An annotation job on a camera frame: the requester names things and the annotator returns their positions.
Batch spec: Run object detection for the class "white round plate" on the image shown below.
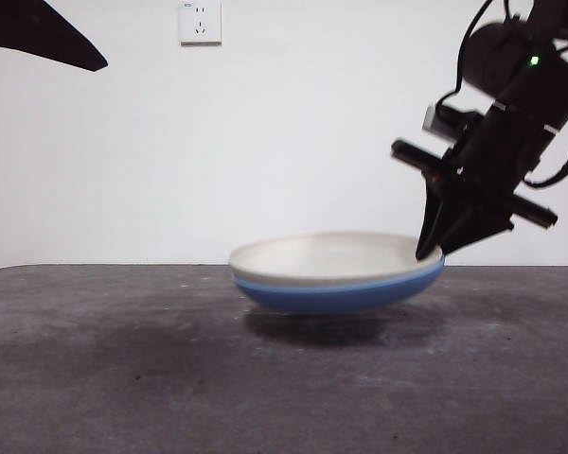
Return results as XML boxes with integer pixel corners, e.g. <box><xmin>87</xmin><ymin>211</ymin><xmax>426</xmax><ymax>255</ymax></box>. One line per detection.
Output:
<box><xmin>228</xmin><ymin>231</ymin><xmax>444</xmax><ymax>288</ymax></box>

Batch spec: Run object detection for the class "white wall socket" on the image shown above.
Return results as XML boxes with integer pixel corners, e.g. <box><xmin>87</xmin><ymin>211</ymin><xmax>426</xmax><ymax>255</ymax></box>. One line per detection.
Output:
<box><xmin>179</xmin><ymin>1</ymin><xmax>222</xmax><ymax>47</ymax></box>

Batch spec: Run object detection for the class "blue round plate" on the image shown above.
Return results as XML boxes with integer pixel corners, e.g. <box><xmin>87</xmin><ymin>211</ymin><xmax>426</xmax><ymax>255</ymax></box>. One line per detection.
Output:
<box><xmin>233</xmin><ymin>257</ymin><xmax>446</xmax><ymax>316</ymax></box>

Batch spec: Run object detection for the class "pale grey camera box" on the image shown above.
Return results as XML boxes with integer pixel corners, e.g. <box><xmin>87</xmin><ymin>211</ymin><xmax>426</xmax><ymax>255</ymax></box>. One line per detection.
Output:
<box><xmin>423</xmin><ymin>104</ymin><xmax>451</xmax><ymax>141</ymax></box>

